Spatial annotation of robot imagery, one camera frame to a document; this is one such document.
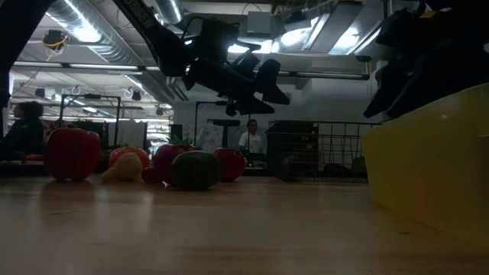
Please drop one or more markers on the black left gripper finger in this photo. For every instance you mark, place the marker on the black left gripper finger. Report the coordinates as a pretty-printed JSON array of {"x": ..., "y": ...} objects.
[
  {"x": 271, "y": 82},
  {"x": 248, "y": 107}
]

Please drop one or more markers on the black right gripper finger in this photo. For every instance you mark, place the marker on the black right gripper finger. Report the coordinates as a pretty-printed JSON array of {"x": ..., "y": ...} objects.
[
  {"x": 416, "y": 97},
  {"x": 386, "y": 89}
]

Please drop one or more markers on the red fruit with green calyx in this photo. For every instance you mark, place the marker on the red fruit with green calyx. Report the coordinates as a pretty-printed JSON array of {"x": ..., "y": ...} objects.
[{"x": 231, "y": 164}]

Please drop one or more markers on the green avocado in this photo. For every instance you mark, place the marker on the green avocado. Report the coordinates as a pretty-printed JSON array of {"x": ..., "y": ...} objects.
[{"x": 195, "y": 170}]

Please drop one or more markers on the shiny red round fruit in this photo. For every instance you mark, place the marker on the shiny red round fruit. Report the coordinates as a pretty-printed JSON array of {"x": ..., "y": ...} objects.
[{"x": 166, "y": 160}]

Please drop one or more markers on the orange bell pepper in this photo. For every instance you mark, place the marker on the orange bell pepper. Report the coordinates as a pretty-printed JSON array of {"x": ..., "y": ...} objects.
[{"x": 133, "y": 153}]

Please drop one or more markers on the red bell pepper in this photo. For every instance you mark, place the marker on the red bell pepper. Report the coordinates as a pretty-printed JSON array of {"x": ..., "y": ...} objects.
[{"x": 72, "y": 154}]

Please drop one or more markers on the person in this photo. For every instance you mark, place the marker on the person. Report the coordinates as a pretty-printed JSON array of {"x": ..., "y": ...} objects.
[
  {"x": 251, "y": 139},
  {"x": 24, "y": 133}
]

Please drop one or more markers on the grey ceiling box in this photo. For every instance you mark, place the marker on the grey ceiling box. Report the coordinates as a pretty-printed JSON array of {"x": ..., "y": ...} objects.
[{"x": 259, "y": 23}]

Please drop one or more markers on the yellow plastic tray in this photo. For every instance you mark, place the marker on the yellow plastic tray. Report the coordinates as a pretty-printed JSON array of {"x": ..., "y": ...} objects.
[{"x": 428, "y": 164}]

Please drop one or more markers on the black speaker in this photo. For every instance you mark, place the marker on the black speaker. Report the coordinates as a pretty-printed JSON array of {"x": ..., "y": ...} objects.
[{"x": 175, "y": 133}]

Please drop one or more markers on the white partition panel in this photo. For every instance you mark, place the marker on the white partition panel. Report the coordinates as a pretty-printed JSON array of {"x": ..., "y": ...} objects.
[{"x": 131, "y": 133}]

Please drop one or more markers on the long ceiling light rail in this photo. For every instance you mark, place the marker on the long ceiling light rail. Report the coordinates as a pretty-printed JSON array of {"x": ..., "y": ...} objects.
[{"x": 103, "y": 66}]

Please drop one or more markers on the black table frame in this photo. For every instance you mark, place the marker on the black table frame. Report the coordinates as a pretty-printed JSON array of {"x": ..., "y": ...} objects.
[{"x": 23, "y": 169}]

